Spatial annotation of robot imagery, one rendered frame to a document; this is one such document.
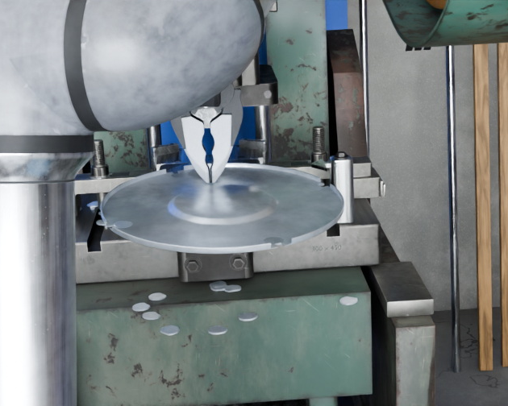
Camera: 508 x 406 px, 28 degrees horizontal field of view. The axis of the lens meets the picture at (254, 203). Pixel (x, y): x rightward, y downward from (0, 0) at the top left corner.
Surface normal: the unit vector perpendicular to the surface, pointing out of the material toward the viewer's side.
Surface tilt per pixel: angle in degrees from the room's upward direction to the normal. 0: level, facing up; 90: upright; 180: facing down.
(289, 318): 90
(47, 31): 62
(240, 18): 74
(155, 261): 90
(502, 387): 0
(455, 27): 151
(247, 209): 4
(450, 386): 0
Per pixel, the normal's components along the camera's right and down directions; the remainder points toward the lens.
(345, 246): 0.05, 0.29
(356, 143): 0.04, 0.00
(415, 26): -0.04, -0.89
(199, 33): 0.63, -0.06
